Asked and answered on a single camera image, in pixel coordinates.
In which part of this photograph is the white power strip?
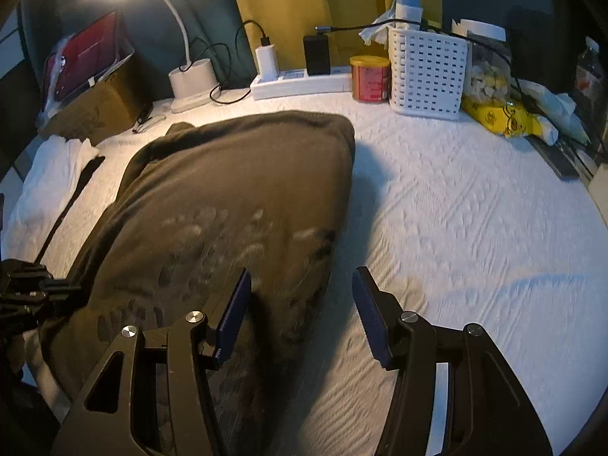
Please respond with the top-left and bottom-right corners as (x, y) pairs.
(250, 66), (355, 101)

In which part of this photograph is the white cloth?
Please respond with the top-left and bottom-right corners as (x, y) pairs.
(0, 135), (108, 267)

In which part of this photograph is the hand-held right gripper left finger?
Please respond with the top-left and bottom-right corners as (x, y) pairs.
(51, 267), (252, 456)

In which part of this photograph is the crumpled white wrapper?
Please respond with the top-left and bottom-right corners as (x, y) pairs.
(520, 81), (592, 146)

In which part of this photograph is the black charger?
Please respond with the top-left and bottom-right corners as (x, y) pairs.
(303, 35), (332, 76)

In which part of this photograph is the black strap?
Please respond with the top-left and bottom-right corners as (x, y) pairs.
(31, 154), (106, 267)

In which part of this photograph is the glass jar with white lid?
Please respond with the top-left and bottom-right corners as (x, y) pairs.
(451, 18), (515, 105)

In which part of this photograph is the white textured table cover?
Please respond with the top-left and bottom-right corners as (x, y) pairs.
(0, 90), (608, 456)

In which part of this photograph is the plastic water bottle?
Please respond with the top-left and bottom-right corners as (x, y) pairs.
(572, 40), (604, 119)

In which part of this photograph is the white plastic basket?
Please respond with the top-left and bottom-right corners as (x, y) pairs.
(388, 26), (471, 121)

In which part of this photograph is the white tissue paper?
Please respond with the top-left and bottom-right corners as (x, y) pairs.
(358, 9), (404, 46)

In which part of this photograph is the white charger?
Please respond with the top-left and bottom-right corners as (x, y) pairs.
(255, 45), (277, 79)

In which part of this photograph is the pale blue carton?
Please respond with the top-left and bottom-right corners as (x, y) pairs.
(396, 0), (424, 22)

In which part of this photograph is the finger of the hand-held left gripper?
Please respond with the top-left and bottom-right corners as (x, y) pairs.
(0, 257), (54, 283)
(0, 279), (84, 334)

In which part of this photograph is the copper red can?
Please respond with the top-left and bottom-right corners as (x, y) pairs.
(350, 55), (393, 104)

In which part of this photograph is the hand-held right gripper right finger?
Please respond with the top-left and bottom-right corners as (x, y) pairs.
(351, 266), (554, 456)

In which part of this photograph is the yellow snack packet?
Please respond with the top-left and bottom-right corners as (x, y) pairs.
(462, 95), (547, 139)

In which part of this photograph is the brown cardboard box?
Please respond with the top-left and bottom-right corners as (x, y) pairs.
(38, 54), (153, 148)

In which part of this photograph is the flat black device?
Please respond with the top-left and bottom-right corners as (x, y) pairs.
(532, 135), (578, 179)

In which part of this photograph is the clear plastic bag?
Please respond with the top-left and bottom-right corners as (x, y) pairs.
(40, 38), (70, 119)

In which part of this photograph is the white desk lamp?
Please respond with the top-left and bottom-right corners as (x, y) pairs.
(97, 0), (217, 115)

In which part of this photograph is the dark olive t-shirt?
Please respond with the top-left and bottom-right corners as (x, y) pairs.
(40, 110), (357, 456)

